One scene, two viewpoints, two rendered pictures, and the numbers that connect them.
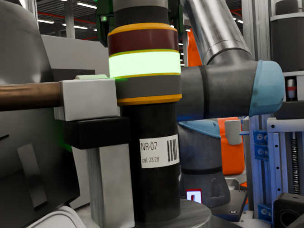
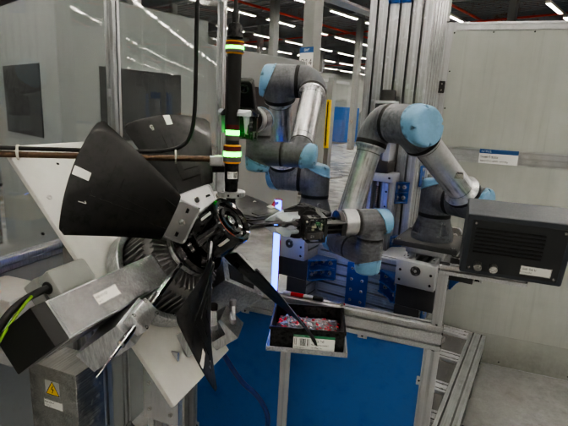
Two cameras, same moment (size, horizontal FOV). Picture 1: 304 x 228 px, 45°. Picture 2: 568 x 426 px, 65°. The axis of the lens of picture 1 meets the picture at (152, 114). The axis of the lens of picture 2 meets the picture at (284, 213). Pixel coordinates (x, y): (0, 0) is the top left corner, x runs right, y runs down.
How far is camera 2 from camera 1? 90 cm
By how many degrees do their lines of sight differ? 14
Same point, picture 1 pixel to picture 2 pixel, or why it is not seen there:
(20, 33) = (204, 133)
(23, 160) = (200, 172)
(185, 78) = (272, 148)
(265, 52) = not seen: hidden behind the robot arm
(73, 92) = (212, 159)
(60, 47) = (252, 63)
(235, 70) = (295, 147)
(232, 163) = not seen: hidden behind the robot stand
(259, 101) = (303, 162)
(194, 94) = (275, 155)
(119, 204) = (220, 185)
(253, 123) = not seen: hidden behind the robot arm
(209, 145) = (319, 182)
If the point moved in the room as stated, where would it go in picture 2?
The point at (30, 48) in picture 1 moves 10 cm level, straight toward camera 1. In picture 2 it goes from (206, 139) to (204, 142)
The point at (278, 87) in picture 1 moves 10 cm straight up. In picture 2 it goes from (311, 157) to (314, 122)
